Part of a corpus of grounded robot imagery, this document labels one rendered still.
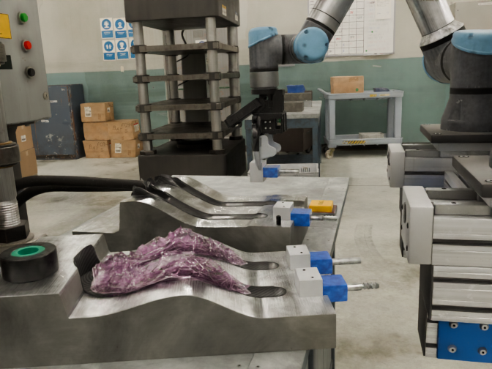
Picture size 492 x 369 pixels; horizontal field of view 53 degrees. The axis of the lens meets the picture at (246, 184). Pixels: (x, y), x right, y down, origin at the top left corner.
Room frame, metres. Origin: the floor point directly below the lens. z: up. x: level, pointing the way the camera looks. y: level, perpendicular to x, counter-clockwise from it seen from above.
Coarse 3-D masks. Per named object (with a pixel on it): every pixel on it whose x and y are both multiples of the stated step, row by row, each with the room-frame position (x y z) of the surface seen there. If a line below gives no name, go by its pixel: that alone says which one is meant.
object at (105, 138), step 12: (84, 108) 7.51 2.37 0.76; (96, 108) 7.48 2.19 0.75; (108, 108) 7.57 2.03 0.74; (84, 120) 7.51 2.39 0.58; (96, 120) 7.47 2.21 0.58; (108, 120) 7.54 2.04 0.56; (120, 120) 7.65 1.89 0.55; (132, 120) 7.59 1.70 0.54; (84, 132) 7.53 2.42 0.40; (96, 132) 7.51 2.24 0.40; (108, 132) 7.46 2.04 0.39; (120, 132) 7.44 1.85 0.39; (132, 132) 7.41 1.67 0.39; (84, 144) 7.52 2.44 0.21; (96, 144) 7.49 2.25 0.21; (108, 144) 7.49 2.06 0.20; (120, 144) 7.44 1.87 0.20; (132, 144) 7.40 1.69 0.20; (96, 156) 7.49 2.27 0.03; (108, 156) 7.45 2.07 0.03; (120, 156) 7.44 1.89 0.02; (132, 156) 7.40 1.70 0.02
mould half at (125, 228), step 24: (168, 192) 1.12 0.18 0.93; (216, 192) 1.24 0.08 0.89; (120, 216) 1.04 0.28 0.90; (144, 216) 1.02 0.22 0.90; (168, 216) 1.01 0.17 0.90; (192, 216) 1.04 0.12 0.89; (120, 240) 1.04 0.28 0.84; (144, 240) 1.02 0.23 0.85; (240, 240) 0.97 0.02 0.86; (264, 240) 0.96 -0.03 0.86; (288, 240) 0.94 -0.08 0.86
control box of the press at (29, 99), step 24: (0, 0) 1.48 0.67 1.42; (24, 0) 1.58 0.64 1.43; (0, 24) 1.47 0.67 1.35; (24, 24) 1.57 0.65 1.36; (24, 48) 1.54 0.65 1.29; (0, 72) 1.44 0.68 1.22; (24, 72) 1.54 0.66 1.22; (24, 96) 1.53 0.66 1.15; (48, 96) 1.64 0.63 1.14; (24, 120) 1.51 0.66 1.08; (24, 216) 1.52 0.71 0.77
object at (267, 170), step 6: (252, 162) 1.32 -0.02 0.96; (264, 162) 1.33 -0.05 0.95; (252, 168) 1.31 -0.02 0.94; (264, 168) 1.30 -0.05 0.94; (270, 168) 1.30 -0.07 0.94; (276, 168) 1.29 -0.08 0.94; (252, 174) 1.31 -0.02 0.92; (258, 174) 1.30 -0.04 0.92; (264, 174) 1.30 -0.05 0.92; (270, 174) 1.30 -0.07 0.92; (276, 174) 1.29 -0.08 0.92; (252, 180) 1.31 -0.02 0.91; (258, 180) 1.30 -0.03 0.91; (264, 180) 1.32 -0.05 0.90
